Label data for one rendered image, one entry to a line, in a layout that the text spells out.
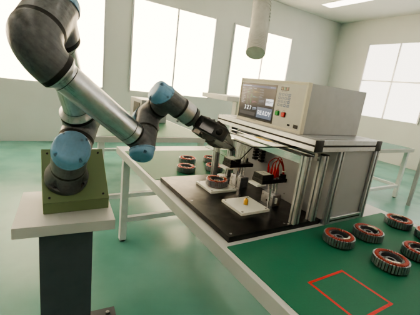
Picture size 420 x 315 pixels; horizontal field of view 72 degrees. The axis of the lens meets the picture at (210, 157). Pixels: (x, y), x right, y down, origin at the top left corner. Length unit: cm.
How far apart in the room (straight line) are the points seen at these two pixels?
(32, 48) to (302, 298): 88
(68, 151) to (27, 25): 41
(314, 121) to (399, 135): 674
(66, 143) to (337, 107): 107
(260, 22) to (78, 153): 200
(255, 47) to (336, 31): 680
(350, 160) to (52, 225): 117
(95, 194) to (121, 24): 486
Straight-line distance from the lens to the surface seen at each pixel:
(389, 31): 853
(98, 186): 123
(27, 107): 567
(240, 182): 151
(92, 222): 113
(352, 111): 147
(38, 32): 76
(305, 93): 122
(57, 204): 120
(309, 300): 89
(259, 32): 261
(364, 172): 148
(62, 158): 102
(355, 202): 151
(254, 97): 144
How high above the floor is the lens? 126
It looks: 14 degrees down
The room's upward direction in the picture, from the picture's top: 7 degrees clockwise
